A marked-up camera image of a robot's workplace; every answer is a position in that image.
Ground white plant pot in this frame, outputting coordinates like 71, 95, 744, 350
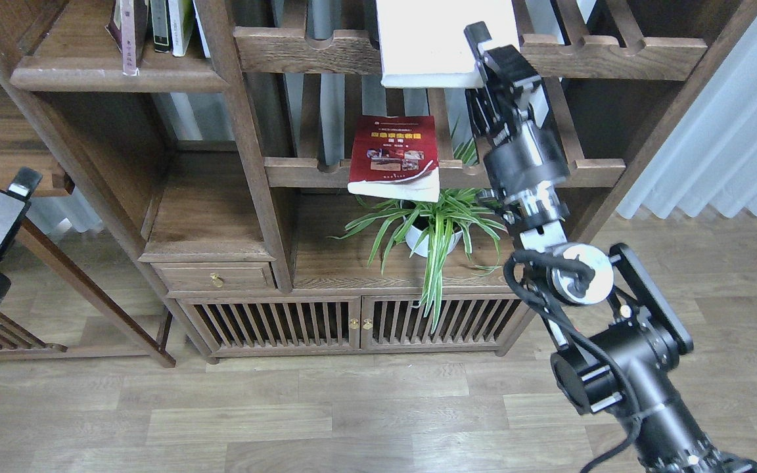
405, 217, 463, 258

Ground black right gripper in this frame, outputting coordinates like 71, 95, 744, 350
463, 22, 570, 198

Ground red paperback book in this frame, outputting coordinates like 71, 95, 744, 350
346, 116, 440, 202

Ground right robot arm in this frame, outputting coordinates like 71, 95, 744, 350
465, 22, 757, 472

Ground white book top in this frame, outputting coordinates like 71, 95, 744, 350
377, 1, 519, 89

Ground dark wooden bookshelf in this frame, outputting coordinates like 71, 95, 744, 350
0, 1, 757, 363

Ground brass drawer knob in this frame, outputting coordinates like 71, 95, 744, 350
210, 273, 225, 288

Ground white curtain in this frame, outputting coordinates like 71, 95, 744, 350
618, 18, 757, 218

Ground spider plant leaves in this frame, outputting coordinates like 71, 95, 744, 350
343, 187, 505, 330

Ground dark spine upright book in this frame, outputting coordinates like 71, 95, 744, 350
149, 0, 172, 53

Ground dark red Chinese book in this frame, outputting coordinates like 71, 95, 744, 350
107, 1, 150, 77

